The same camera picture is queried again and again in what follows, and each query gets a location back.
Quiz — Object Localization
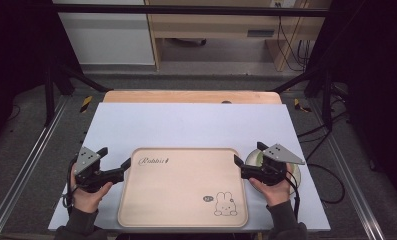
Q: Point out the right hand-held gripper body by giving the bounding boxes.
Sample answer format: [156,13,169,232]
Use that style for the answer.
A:
[240,143,306,187]

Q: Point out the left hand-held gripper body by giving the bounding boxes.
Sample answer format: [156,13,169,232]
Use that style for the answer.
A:
[73,145,125,194]

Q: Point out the white and green plate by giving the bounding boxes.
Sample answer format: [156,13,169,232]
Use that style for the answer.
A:
[244,148,302,196]

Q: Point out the person's right hand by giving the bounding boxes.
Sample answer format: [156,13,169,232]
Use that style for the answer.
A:
[248,162,296,208]

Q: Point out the person's left hand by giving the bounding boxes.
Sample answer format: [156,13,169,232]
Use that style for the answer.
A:
[70,164,114,215]

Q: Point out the yellow and black tape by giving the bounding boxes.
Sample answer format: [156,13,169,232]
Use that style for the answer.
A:
[293,97,313,113]
[79,95,94,114]

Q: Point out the wooden tray with rabbit print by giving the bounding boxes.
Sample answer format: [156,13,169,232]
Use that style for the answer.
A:
[117,147,250,229]

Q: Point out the black metal stand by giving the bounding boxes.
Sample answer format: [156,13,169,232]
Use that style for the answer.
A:
[271,64,334,132]
[43,54,112,128]

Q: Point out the white cabinet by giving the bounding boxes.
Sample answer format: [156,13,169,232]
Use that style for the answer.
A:
[51,0,156,66]

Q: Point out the dark curtain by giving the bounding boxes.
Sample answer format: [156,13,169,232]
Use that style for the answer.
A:
[0,0,84,151]
[304,0,397,211]

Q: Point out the wooden desk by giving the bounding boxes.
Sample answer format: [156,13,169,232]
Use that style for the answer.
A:
[144,0,332,72]

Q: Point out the black metal crossbar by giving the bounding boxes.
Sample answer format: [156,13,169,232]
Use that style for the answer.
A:
[51,3,331,18]

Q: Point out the left hand-held gripper cable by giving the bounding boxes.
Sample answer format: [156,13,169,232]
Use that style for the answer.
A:
[61,158,80,216]

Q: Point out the hand-held gripper cable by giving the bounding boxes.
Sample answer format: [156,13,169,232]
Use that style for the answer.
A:
[283,171,302,222]
[61,158,80,216]

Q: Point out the right hand-held gripper cable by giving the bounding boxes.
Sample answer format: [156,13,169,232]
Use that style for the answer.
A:
[283,171,302,222]

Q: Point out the black floor cable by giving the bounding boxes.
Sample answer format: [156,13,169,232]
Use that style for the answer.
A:
[296,111,350,205]

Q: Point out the aluminium floor rail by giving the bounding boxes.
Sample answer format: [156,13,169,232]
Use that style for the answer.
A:
[0,95,70,240]
[306,97,386,240]

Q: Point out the black hanging cables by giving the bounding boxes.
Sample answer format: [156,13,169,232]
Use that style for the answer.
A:
[276,2,313,73]

